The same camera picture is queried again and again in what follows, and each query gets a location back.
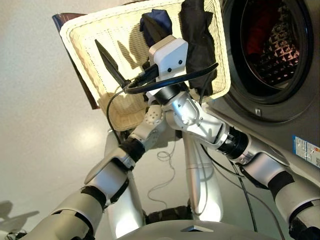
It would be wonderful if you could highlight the navy blue cloth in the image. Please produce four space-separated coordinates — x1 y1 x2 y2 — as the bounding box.
139 8 173 48

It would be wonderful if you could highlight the black cloth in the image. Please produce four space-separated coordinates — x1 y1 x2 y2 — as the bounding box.
179 0 218 97

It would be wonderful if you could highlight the coral red cloth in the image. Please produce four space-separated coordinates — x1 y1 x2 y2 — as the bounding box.
246 4 278 58

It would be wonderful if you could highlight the pale woven laundry basket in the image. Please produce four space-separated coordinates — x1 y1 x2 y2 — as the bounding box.
59 0 231 133

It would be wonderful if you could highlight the grey washing machine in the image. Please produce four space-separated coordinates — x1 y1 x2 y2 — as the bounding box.
199 0 320 191

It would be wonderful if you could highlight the silver robot leg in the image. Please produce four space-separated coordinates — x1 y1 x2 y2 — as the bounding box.
106 129 147 240
181 131 224 222

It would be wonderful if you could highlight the black robot waist joint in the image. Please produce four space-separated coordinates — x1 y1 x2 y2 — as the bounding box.
144 206 195 225

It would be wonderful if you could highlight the silver robot torso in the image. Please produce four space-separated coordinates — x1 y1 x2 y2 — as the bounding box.
113 219 286 240

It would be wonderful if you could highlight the large blue info label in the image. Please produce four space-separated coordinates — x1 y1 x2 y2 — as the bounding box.
291 134 320 169

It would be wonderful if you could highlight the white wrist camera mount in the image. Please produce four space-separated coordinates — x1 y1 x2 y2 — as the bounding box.
148 34 190 81
145 89 163 106

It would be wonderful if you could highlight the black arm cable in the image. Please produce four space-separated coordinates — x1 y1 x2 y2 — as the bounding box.
124 62 219 95
106 89 126 146

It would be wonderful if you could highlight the black trailing cable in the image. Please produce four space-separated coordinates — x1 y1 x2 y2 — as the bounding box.
199 147 260 233

